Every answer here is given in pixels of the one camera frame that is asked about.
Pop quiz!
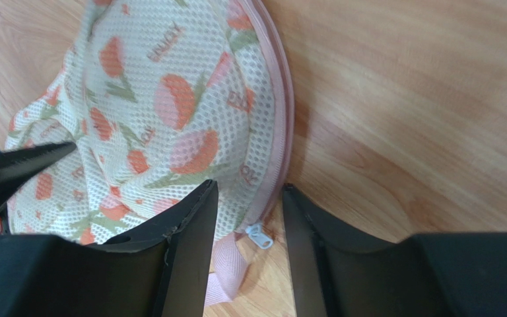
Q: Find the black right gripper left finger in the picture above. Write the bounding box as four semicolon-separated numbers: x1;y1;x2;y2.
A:
0;180;219;316

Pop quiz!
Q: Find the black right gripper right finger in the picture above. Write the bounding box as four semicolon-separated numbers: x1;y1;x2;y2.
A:
283;184;507;316

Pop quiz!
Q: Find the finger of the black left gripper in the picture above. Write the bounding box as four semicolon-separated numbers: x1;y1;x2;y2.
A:
0;142;77;210

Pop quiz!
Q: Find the floral mesh laundry bag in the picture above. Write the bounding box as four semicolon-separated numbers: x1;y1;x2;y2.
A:
5;1;294;306

